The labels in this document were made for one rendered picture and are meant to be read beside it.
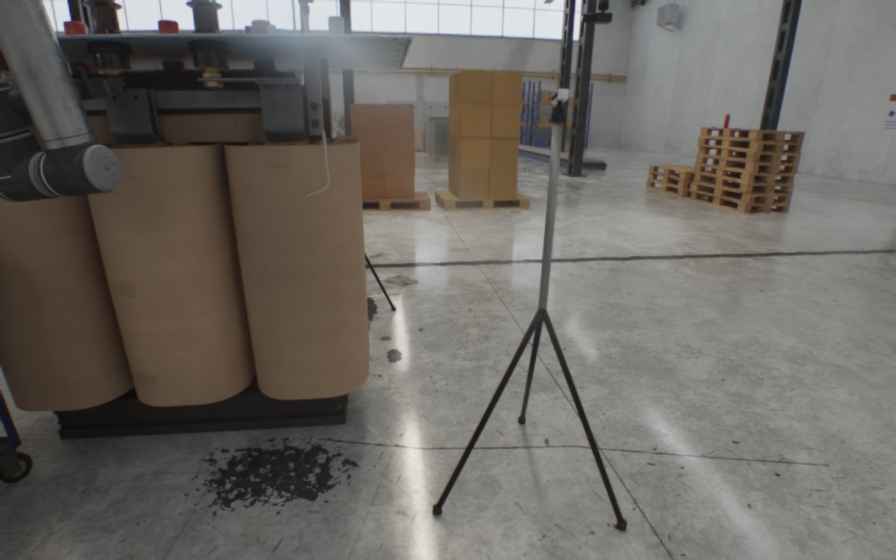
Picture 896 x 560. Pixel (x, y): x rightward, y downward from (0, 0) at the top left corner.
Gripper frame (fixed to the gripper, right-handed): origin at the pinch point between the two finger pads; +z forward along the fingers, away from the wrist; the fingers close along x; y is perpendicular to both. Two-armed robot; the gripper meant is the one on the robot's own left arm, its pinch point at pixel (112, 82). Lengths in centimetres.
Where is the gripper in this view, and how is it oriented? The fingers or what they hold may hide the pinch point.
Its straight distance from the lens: 161.3
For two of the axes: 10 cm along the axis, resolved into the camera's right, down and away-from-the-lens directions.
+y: -0.3, -8.5, -5.2
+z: 2.1, -5.1, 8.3
